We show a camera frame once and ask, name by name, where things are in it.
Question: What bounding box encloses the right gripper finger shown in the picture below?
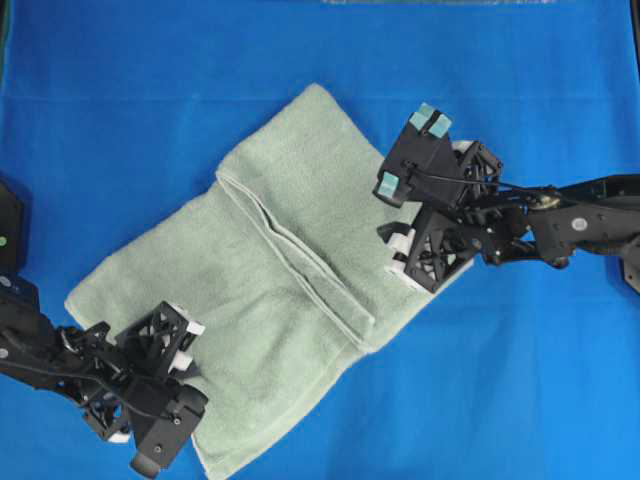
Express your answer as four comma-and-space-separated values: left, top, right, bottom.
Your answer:
377, 221, 416, 273
451, 140, 474, 155

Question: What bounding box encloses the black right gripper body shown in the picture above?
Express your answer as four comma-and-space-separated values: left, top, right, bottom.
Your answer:
407, 142, 535, 293

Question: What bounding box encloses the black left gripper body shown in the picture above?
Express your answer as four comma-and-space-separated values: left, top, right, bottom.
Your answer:
59, 301, 193, 395

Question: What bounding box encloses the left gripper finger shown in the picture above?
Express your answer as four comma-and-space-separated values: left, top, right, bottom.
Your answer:
167, 350, 202, 382
172, 303, 206, 336

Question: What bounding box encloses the light green bath towel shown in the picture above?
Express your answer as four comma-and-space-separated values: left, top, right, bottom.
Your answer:
63, 82, 476, 480

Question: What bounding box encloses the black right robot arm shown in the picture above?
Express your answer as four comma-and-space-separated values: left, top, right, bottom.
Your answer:
374, 140, 639, 294

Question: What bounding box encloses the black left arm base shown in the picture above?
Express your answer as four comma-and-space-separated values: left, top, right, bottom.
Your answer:
1, 174, 32, 274

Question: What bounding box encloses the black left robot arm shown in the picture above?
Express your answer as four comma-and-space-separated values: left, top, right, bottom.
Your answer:
1, 272, 205, 404

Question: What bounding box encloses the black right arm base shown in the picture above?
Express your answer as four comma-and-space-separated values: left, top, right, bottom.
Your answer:
614, 243, 640, 294

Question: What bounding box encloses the blue table cloth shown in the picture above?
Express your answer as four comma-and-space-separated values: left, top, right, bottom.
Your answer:
1, 1, 639, 479

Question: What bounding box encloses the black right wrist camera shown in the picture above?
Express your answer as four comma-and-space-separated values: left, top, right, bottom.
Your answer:
373, 103, 464, 208

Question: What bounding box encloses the black right camera cable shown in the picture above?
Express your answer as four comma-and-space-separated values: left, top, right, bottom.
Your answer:
402, 160, 556, 201

